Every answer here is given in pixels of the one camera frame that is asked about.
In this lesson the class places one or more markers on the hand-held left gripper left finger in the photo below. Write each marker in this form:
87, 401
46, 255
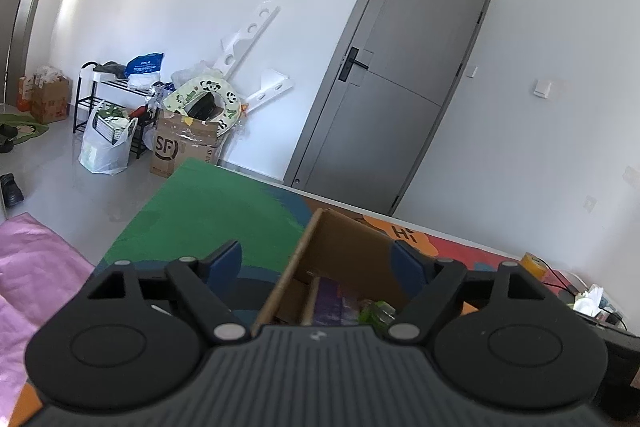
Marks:
227, 259

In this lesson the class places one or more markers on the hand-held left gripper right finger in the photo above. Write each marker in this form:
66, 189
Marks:
406, 263

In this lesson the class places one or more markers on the purple snack packet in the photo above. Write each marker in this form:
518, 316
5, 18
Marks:
332, 302

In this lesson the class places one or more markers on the colourful play mat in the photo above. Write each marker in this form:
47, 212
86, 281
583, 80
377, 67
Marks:
210, 207

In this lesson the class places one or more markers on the green packet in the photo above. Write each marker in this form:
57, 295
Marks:
377, 312

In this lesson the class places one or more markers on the white tissue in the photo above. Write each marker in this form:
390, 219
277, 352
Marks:
589, 299

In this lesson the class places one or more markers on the printed cardboard box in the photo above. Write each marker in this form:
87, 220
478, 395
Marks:
167, 152

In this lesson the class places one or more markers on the yellow tape roll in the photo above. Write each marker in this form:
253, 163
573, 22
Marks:
531, 264

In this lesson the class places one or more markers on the panda print toilet seat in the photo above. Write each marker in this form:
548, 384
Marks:
227, 104

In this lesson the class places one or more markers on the white plastic bag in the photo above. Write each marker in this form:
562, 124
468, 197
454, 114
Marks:
102, 157

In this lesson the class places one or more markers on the short white perforated board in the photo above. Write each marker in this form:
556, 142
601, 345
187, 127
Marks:
272, 84

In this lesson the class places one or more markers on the clear plastic bag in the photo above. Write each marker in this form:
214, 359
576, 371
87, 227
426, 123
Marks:
192, 72

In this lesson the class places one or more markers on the grey door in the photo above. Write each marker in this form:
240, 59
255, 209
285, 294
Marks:
395, 72

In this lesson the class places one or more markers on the pink blanket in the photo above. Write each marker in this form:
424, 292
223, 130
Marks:
35, 287

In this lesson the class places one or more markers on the blue plastic bag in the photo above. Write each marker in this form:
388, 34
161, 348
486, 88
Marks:
145, 64

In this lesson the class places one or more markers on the black shoe rack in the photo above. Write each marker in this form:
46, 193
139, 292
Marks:
77, 102

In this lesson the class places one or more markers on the dark clothing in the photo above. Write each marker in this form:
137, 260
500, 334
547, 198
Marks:
110, 68

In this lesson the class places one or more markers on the long white perforated board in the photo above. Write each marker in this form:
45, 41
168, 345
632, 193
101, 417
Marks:
247, 34

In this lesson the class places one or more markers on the black shoe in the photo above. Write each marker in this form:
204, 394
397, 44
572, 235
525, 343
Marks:
11, 189
6, 143

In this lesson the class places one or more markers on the small brown cardboard box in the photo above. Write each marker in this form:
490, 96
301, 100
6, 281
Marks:
50, 102

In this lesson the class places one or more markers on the green round rug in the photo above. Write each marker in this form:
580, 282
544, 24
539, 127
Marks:
27, 129

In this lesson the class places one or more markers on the orange white paper bag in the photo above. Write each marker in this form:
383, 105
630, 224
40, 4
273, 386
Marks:
26, 93

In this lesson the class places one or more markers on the small white wall switch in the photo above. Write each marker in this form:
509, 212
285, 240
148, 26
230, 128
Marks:
472, 71

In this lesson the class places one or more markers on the large white wall switch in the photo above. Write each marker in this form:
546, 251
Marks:
542, 88

